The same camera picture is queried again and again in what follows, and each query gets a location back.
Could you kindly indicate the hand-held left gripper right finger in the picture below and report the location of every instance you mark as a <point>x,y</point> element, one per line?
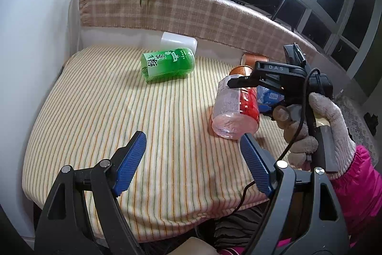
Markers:
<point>256,162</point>

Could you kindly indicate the blue printed cup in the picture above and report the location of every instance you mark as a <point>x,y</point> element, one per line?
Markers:
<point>270,96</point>

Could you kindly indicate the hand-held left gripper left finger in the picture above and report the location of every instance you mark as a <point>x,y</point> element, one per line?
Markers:
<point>131,162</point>

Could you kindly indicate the person's right hand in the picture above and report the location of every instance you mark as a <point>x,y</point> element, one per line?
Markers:
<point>340,129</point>

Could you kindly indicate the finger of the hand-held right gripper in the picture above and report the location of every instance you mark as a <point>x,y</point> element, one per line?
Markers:
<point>266,111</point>
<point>268,74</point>

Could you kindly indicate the person's striped trouser leg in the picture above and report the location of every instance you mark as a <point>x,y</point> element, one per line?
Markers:
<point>235,228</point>

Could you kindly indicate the plaid fringed blanket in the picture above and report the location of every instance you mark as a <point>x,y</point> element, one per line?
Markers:
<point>194,13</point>

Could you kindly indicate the small dark object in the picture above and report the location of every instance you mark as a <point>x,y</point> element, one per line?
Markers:
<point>372,123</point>

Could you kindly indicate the lace cloth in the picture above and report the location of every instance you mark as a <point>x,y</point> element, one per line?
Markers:
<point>355,120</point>

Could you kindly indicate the pink jacket hem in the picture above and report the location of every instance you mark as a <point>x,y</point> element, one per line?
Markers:
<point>253,249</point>

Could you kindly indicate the white translucent cup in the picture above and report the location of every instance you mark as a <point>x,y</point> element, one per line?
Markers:
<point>176,41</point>

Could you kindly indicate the clear bottle with red label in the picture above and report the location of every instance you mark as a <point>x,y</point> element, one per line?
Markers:
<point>235,114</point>

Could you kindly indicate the green tea bottle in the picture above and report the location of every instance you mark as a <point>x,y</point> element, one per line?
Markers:
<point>167,65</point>

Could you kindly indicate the striped bed mat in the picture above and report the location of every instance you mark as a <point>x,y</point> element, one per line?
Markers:
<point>119,111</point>

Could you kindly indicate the person's right forearm pink sleeve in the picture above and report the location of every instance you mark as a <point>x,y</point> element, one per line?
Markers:
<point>361,186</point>

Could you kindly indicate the beige cushion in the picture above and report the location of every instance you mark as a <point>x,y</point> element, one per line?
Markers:
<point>194,246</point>

